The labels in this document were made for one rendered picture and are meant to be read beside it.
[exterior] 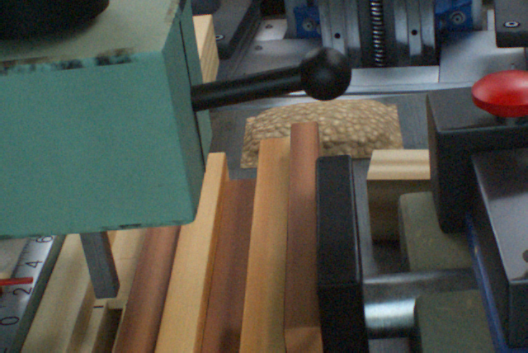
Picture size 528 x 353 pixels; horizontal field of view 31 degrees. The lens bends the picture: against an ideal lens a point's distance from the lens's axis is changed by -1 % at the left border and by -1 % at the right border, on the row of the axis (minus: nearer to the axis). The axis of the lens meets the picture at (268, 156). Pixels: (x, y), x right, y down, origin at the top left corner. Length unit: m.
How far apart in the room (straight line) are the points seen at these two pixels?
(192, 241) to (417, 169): 0.13
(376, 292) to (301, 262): 0.03
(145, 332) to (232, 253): 0.06
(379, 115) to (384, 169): 0.12
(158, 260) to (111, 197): 0.08
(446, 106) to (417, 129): 0.22
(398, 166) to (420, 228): 0.10
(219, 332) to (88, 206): 0.08
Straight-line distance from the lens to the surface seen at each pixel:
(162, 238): 0.44
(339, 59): 0.35
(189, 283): 0.40
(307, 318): 0.34
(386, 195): 0.50
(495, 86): 0.38
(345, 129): 0.60
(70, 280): 0.43
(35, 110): 0.34
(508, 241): 0.33
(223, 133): 0.64
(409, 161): 0.51
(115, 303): 0.43
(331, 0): 1.14
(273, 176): 0.45
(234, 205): 0.46
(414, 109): 0.64
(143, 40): 0.33
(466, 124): 0.38
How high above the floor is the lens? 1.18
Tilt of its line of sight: 28 degrees down
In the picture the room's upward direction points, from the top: 8 degrees counter-clockwise
